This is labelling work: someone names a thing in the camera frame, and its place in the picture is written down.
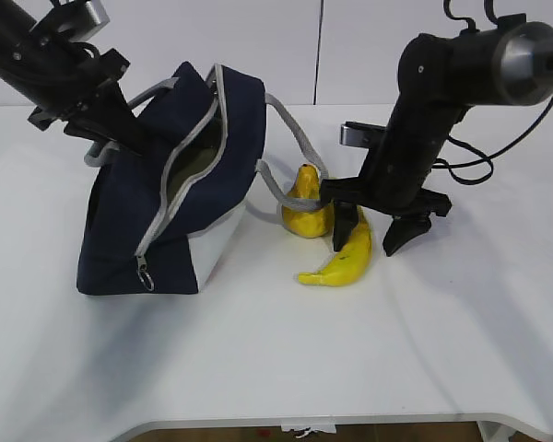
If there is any yellow banana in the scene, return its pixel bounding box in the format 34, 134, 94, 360
297, 208, 373, 287

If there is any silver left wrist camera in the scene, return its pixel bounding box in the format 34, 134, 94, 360
31, 1, 111, 42

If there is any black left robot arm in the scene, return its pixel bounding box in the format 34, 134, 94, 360
0, 1, 151, 155

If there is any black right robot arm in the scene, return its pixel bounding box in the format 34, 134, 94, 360
320, 14, 553, 255

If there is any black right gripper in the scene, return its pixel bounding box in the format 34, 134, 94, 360
320, 127, 452, 256

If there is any white table leg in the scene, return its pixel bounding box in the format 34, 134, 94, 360
477, 421, 517, 442

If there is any green lidded glass container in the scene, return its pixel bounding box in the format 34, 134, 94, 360
167, 118, 221, 200

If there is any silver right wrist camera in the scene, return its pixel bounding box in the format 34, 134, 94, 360
339, 121, 386, 148

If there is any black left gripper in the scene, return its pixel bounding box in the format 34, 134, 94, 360
28, 48, 152, 156

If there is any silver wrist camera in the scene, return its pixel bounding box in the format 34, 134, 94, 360
339, 121, 386, 148
31, 1, 111, 42

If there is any yellow pear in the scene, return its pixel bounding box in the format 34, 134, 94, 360
281, 163, 333, 239

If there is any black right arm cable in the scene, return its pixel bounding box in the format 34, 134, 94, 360
435, 0, 553, 186

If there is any navy and white lunch bag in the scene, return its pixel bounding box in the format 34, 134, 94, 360
76, 63, 328, 297

